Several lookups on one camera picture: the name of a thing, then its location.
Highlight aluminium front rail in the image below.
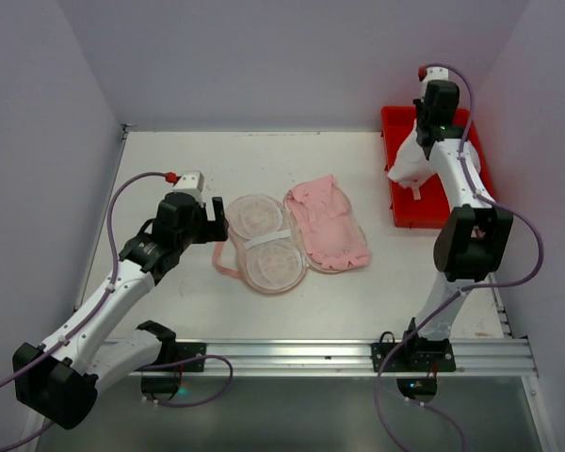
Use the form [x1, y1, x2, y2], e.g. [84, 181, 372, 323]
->
[40, 336, 538, 378]

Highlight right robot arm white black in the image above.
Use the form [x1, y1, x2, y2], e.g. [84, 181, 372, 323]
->
[404, 79, 513, 354]

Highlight pink bra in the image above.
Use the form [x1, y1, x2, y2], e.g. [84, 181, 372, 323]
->
[284, 175, 371, 273]

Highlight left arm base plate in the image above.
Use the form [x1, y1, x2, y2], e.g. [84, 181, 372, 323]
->
[137, 342, 207, 373]

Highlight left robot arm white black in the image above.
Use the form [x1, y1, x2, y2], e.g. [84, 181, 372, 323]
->
[12, 191, 228, 429]

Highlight floral mesh laundry bag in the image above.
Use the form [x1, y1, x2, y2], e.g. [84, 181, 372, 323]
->
[211, 191, 359, 297]

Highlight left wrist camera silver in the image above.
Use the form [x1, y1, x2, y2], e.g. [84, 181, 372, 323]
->
[165, 170, 204, 193]

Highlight white bra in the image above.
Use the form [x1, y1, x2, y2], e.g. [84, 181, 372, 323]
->
[387, 125, 487, 209]

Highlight red plastic tray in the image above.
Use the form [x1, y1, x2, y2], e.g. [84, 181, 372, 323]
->
[381, 105, 493, 229]

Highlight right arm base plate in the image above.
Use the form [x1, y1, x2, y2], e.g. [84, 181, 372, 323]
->
[370, 332, 457, 373]

